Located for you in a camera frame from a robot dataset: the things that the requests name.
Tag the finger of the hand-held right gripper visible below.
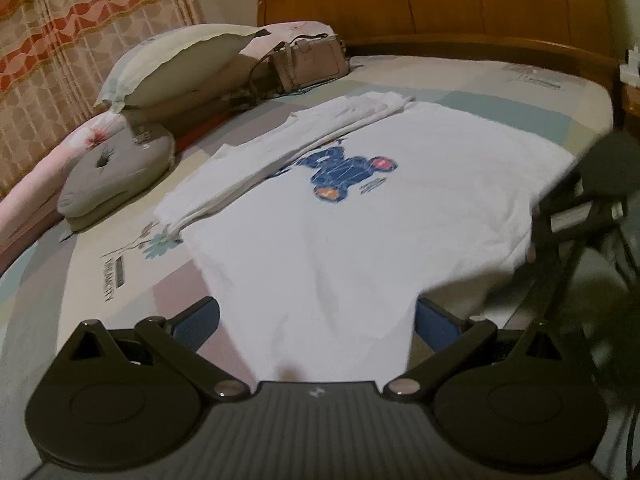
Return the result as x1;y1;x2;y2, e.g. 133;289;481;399
526;192;628;262

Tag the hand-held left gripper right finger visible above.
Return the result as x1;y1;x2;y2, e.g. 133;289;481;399
382;297;583;402

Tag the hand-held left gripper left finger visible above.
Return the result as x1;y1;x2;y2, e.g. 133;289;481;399
47;296;251;402

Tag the white printed t-shirt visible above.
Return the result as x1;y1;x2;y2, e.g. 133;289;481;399
152;91;577;387

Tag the white box on nightstand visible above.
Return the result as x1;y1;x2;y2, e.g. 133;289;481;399
619;44;640;86

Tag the grey cushion with hole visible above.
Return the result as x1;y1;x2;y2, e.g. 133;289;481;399
56;119;177;234

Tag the orange cloth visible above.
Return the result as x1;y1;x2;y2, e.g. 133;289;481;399
174;109;237;154

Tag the beige pillow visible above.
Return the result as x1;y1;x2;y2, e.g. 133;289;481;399
141;82;253;122

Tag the wooden headboard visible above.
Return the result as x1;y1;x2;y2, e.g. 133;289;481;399
256;0;624;107

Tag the pale green pillow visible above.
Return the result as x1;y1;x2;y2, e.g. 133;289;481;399
94;23;272;114

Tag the pink handbag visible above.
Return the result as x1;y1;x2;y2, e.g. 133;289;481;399
269;34;352;95

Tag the orange patterned curtain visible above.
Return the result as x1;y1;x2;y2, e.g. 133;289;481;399
0;0;207;197

